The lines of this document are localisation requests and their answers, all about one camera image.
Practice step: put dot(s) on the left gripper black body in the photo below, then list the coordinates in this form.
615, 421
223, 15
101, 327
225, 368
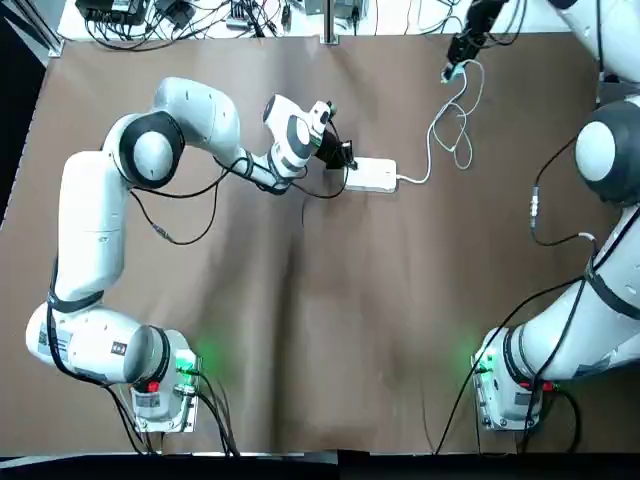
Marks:
331, 152

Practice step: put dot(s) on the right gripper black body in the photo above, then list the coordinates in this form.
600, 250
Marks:
482, 17

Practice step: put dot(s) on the teal phone charger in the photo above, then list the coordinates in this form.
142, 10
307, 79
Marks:
452, 74

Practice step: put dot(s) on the white power strip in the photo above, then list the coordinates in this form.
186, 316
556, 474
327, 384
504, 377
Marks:
375, 175

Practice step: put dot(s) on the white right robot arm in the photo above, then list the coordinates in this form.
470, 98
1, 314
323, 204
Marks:
565, 350

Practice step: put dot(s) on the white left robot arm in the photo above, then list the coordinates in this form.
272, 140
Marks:
90, 225

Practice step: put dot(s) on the black power adapter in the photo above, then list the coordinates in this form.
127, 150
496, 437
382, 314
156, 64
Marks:
177, 12

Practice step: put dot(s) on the small usb hub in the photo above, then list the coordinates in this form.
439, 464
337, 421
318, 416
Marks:
239, 22

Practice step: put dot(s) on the aluminium profile post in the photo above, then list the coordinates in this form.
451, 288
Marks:
330, 20

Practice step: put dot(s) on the black network switch box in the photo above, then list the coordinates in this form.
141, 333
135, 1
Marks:
112, 10

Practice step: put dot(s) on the aluminium frame rail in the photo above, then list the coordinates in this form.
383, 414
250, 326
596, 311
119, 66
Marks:
56, 46

